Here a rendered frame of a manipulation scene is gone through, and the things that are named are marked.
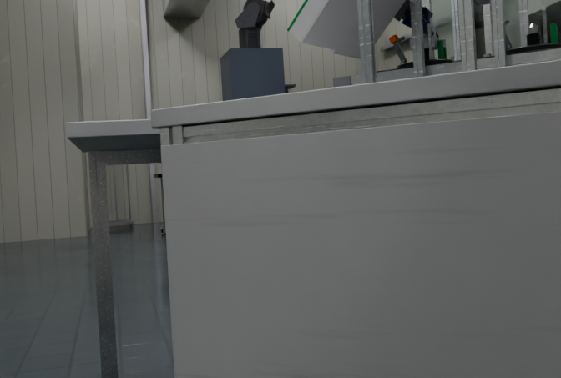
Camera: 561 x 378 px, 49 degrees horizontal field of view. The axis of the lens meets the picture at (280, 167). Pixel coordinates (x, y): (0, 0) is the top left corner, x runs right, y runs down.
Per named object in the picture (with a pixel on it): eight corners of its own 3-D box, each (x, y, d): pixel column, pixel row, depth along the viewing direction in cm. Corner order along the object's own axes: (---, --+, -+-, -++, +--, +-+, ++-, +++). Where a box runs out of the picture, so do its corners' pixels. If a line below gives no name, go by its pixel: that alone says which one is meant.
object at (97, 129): (83, 152, 182) (82, 142, 182) (367, 138, 206) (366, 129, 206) (66, 138, 114) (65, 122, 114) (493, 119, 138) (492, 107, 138)
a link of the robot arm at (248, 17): (235, 28, 161) (234, 4, 161) (241, 36, 170) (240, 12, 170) (260, 27, 160) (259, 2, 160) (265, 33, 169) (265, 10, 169)
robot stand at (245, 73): (224, 131, 170) (219, 57, 170) (273, 128, 173) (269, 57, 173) (234, 127, 156) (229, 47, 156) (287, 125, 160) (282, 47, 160)
